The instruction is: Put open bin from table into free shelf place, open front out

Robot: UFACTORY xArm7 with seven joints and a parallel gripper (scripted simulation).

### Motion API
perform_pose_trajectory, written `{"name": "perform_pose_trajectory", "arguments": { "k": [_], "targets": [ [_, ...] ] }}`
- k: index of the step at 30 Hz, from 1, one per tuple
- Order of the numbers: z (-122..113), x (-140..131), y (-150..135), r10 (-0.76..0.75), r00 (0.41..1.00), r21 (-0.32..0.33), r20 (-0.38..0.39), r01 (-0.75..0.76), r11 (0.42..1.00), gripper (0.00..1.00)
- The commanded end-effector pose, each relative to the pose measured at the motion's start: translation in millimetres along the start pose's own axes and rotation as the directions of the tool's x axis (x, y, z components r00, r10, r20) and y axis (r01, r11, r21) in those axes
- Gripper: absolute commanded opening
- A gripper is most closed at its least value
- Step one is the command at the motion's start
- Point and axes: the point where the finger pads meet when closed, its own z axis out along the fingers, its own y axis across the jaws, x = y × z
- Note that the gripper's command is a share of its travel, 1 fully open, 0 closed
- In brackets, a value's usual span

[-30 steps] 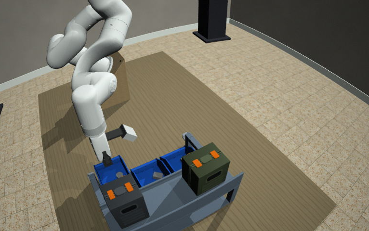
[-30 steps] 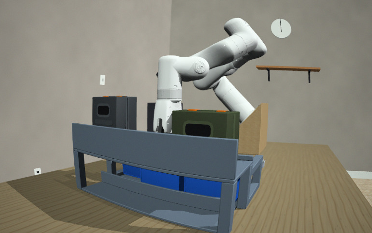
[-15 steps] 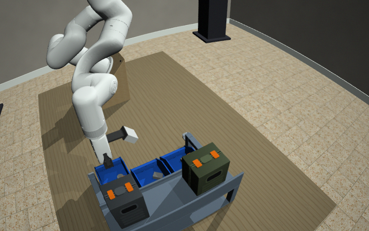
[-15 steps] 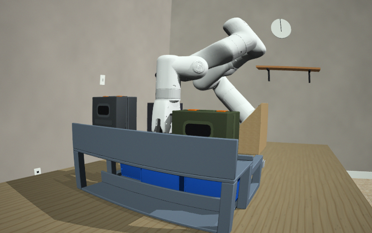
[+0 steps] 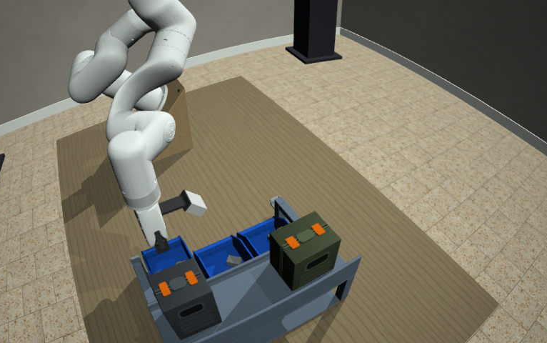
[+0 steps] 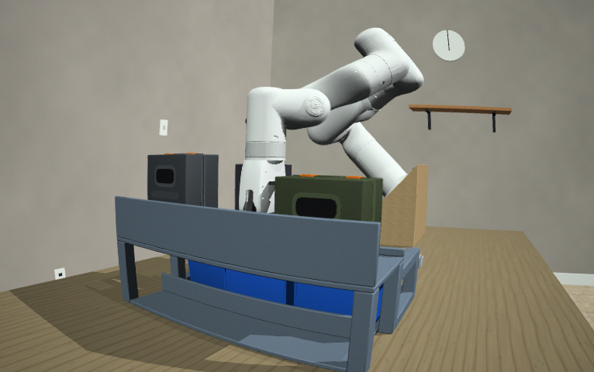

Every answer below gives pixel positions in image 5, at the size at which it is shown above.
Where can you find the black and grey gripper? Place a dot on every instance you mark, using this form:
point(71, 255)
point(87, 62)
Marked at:
point(151, 221)

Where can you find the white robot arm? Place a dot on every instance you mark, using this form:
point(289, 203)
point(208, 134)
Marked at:
point(138, 137)

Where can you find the black case with orange latches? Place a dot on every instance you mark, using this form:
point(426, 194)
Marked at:
point(185, 298)

